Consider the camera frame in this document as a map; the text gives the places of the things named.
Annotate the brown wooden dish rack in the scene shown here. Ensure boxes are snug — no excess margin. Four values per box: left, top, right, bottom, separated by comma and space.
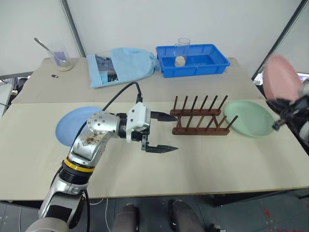
169, 95, 239, 136

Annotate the green plate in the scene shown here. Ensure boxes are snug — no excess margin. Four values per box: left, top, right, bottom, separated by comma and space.
224, 100, 276, 138

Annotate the printed picture card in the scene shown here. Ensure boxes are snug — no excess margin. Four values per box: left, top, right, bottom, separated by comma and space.
95, 55, 119, 84

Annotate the clear plastic measuring cup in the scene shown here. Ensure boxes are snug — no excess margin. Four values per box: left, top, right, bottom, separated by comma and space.
174, 38, 192, 67

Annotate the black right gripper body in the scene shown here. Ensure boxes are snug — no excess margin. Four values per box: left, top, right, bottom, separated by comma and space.
286, 100, 305, 127

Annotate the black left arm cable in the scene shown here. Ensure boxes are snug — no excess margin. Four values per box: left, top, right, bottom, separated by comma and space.
76, 81, 145, 232

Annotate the white floor cable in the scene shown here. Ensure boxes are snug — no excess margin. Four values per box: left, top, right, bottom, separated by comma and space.
88, 198, 110, 232

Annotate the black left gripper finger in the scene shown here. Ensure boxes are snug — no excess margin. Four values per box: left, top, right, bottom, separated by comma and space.
140, 142, 179, 154
150, 111, 180, 123

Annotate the dark rounded shape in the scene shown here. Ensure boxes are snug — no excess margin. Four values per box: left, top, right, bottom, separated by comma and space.
112, 203, 141, 232
168, 199, 206, 232

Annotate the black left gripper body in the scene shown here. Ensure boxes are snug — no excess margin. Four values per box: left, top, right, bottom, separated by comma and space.
131, 125, 152, 144

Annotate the pink plate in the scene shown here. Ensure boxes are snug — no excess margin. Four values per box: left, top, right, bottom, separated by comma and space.
262, 54, 303, 102

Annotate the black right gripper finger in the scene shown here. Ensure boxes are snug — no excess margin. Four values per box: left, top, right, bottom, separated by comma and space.
271, 111, 293, 132
265, 97, 294, 112

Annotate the glass beaker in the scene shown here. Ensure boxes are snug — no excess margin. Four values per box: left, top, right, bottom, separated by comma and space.
46, 42, 74, 72

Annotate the metal spoon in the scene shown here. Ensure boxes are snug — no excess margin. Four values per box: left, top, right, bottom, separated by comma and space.
33, 37, 66, 66

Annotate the black frame pole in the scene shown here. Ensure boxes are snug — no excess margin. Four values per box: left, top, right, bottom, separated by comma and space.
59, 0, 87, 58
251, 0, 309, 82

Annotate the blue plastic bin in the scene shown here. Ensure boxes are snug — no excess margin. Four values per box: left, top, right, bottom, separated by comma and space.
155, 43, 231, 79

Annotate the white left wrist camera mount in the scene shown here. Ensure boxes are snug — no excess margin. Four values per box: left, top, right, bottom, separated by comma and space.
125, 101, 152, 142

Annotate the light blue drawstring bag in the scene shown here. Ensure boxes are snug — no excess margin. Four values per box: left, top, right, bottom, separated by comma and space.
86, 47, 159, 89

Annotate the blue plate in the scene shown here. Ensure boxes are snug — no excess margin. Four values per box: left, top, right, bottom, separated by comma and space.
55, 106, 107, 147

